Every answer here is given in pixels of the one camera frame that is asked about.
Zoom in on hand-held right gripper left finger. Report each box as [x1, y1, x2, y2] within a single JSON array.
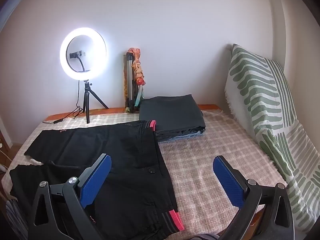
[[26, 153, 112, 240]]

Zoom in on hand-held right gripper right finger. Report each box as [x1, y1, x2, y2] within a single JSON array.
[[212, 155, 294, 240]]

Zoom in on black pants with pink trim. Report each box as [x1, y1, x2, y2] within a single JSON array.
[[9, 120, 185, 240]]

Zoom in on folded dark grey pants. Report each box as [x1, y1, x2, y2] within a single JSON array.
[[139, 94, 206, 140]]

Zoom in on beige checkered blanket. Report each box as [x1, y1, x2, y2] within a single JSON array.
[[2, 110, 288, 240]]

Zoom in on folded blue jeans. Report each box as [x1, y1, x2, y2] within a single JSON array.
[[157, 130, 206, 143]]

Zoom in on orange mattress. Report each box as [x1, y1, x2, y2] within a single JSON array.
[[44, 104, 223, 122]]

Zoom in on black mini tripod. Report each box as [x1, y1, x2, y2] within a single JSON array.
[[79, 79, 110, 124]]

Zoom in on person's zebra striped trousers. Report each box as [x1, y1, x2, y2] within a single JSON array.
[[5, 197, 220, 240]]

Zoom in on silver folded tripod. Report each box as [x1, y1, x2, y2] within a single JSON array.
[[124, 52, 140, 113]]

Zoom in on colourful patterned scarf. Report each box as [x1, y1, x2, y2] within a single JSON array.
[[127, 47, 148, 113]]

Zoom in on black phone holder clip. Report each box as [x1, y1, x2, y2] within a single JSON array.
[[69, 51, 86, 72]]

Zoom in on black ring light cable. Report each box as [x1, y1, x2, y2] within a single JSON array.
[[42, 81, 84, 124]]

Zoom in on white cable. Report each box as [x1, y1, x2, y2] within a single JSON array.
[[0, 150, 10, 171]]

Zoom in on white ring light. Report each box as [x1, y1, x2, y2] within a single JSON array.
[[59, 27, 107, 81]]

